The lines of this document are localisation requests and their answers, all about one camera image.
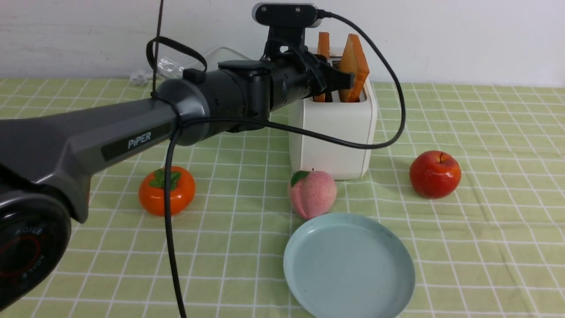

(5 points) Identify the red apple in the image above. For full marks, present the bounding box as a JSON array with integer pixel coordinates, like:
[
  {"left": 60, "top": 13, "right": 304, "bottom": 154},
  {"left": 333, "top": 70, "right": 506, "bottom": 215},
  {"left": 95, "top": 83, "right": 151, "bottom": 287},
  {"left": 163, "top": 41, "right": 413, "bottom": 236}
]
[{"left": 409, "top": 151, "right": 462, "bottom": 199}]

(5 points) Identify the green checkered tablecloth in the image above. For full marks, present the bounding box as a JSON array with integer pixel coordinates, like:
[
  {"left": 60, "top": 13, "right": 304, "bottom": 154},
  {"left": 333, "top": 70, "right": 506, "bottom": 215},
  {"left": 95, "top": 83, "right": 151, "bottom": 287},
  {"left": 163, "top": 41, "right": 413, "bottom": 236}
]
[{"left": 1, "top": 83, "right": 565, "bottom": 318}]

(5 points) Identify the light blue plate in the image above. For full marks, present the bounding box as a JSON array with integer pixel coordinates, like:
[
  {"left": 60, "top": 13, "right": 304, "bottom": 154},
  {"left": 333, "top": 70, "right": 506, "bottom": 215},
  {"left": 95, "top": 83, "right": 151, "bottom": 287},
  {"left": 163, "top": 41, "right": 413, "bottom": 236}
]
[{"left": 283, "top": 213, "right": 416, "bottom": 318}]

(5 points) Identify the orange persimmon with green leaf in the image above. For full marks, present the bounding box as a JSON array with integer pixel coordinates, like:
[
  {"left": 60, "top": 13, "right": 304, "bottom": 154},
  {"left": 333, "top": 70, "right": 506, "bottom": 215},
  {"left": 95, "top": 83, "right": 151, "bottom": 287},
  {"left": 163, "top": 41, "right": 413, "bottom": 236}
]
[{"left": 138, "top": 166, "right": 196, "bottom": 216}]

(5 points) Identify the white toaster power cord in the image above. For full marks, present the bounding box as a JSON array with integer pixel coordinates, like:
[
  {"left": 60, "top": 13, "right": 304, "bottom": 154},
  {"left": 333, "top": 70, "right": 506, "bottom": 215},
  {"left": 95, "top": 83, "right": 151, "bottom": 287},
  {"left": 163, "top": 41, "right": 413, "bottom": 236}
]
[{"left": 130, "top": 46, "right": 252, "bottom": 86}]

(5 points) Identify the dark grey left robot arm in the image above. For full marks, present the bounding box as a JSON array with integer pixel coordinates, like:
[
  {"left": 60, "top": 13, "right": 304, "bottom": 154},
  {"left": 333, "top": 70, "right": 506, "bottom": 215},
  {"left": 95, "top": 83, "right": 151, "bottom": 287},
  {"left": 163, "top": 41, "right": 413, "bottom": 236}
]
[{"left": 0, "top": 52, "right": 354, "bottom": 310}]

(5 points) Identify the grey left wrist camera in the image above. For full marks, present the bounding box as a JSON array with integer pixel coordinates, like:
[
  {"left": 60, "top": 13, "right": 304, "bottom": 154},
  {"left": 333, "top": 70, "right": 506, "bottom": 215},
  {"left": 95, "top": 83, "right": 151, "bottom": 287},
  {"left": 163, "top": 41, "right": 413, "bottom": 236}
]
[{"left": 252, "top": 2, "right": 320, "bottom": 60}]

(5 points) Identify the pink peach with leaf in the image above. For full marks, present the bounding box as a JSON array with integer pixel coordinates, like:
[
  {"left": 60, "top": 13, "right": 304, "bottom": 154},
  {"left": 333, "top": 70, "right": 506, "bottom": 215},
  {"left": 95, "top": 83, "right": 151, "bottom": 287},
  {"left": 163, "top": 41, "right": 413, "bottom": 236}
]
[{"left": 288, "top": 169, "right": 337, "bottom": 220}]

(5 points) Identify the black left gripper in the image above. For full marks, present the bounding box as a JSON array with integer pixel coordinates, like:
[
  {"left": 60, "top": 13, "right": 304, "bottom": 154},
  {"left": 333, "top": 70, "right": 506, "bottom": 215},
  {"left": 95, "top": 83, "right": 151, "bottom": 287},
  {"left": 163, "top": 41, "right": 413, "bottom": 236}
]
[{"left": 218, "top": 51, "right": 355, "bottom": 121}]

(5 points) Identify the toasted bread slice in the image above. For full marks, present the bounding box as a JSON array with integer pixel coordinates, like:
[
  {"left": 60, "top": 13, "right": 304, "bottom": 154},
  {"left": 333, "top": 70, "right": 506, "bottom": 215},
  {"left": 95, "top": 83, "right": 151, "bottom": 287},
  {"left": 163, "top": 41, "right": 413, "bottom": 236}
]
[
  {"left": 313, "top": 32, "right": 331, "bottom": 103},
  {"left": 338, "top": 34, "right": 370, "bottom": 102}
]

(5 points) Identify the black left camera cable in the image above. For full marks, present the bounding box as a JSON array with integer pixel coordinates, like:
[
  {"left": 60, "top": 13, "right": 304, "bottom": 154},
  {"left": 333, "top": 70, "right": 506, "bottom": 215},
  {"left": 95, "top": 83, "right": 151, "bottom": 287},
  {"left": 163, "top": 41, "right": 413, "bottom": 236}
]
[{"left": 146, "top": 0, "right": 406, "bottom": 318}]

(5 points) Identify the white two-slot toaster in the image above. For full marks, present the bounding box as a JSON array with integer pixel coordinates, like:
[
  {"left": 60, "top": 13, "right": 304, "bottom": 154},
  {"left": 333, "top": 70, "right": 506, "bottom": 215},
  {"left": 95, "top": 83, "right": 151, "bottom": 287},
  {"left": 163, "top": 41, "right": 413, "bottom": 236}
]
[{"left": 287, "top": 47, "right": 378, "bottom": 181}]

